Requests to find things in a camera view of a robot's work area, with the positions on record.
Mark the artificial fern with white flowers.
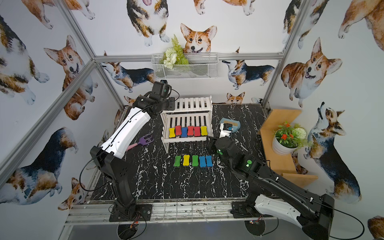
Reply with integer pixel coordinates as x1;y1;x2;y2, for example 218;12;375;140
160;35;189;70

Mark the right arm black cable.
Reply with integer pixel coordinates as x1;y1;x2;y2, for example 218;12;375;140
266;170;366;240

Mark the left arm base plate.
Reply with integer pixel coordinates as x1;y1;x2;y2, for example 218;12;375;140
109;204;153;222

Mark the blue eraser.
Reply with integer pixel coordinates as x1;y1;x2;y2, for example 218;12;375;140
181;127;188;138
199;156;207;168
206;156;213;168

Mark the white wire mesh basket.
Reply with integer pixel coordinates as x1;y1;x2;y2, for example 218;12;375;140
151;53;219;80

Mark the yellow eraser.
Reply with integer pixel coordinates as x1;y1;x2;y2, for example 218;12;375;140
201;126;208;136
169;128;176;139
183;155;190;166

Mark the white wooden slatted shelf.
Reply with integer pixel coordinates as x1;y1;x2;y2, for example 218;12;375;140
161;96;213;153

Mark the light blue dustpan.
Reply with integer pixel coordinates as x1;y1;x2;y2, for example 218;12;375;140
220;118;241;133

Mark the red eraser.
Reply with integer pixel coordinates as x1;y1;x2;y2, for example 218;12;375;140
175;126;182;137
194;127;201;137
187;126;195;137

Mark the light wooden corner shelf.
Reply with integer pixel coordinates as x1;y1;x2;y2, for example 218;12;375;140
258;109;318;188

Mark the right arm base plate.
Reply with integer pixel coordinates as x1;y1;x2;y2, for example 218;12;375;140
230;202;262;219

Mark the green eraser top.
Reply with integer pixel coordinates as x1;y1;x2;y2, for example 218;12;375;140
192;155;199;167
174;156;182;168

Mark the purple pink toy rake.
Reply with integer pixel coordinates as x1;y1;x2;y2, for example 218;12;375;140
127;135;155;151

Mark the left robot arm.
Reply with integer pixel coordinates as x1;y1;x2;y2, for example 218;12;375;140
90;80;176;220

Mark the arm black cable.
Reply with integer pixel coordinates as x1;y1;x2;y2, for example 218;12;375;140
266;170;366;240
78;157;109;193

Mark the white potted red flower plant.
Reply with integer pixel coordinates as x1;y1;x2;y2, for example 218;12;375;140
272;122;308;156

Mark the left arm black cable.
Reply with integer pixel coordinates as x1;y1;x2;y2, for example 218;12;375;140
78;157;109;193

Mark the aluminium frame post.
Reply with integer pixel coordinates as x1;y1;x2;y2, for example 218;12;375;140
262;1;312;109

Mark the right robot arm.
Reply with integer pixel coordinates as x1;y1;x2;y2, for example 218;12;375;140
207;136;335;240

